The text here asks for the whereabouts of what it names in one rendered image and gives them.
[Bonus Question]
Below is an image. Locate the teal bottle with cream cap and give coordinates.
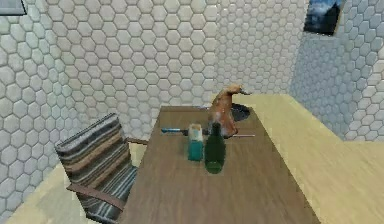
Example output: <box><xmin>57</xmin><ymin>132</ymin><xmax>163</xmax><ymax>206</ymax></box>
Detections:
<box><xmin>187</xmin><ymin>123</ymin><xmax>204</xmax><ymax>163</ymax></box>

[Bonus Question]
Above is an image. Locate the dark green bottle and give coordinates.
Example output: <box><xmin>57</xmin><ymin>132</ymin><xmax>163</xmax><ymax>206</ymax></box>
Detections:
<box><xmin>204</xmin><ymin>122</ymin><xmax>227</xmax><ymax>175</ymax></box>

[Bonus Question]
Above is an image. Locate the black round dish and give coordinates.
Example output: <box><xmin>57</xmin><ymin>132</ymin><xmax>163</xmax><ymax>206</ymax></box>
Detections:
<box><xmin>231</xmin><ymin>103</ymin><xmax>251</xmax><ymax>123</ymax></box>

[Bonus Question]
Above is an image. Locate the brown wooden table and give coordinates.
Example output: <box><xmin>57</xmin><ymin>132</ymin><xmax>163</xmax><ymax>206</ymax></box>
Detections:
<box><xmin>118</xmin><ymin>105</ymin><xmax>322</xmax><ymax>224</ymax></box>

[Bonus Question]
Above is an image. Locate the striped armchair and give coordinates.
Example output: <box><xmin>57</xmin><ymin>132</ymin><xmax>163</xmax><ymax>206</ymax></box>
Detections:
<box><xmin>54</xmin><ymin>112</ymin><xmax>149</xmax><ymax>224</ymax></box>

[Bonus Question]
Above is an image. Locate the dark framed wall picture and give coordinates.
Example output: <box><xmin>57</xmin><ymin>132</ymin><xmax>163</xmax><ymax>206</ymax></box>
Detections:
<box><xmin>303</xmin><ymin>0</ymin><xmax>344</xmax><ymax>37</ymax></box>

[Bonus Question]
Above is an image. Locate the grey framed wall picture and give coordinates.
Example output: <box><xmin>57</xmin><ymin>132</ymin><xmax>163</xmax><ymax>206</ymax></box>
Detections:
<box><xmin>0</xmin><ymin>0</ymin><xmax>28</xmax><ymax>17</ymax></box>

